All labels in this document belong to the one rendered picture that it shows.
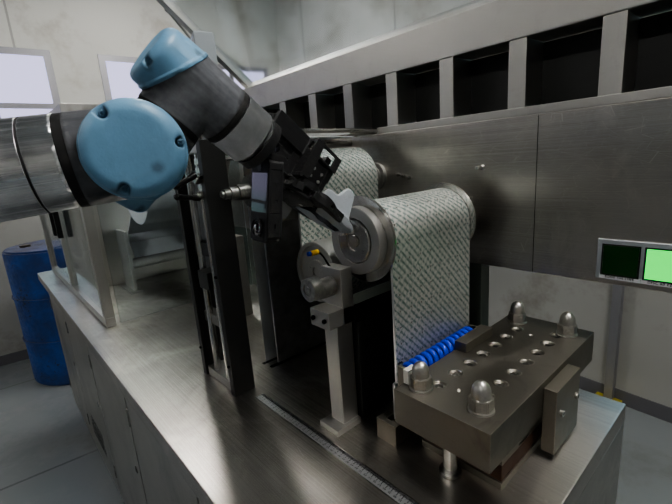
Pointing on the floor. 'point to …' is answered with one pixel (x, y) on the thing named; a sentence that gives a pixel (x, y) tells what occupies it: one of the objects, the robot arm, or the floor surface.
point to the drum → (36, 311)
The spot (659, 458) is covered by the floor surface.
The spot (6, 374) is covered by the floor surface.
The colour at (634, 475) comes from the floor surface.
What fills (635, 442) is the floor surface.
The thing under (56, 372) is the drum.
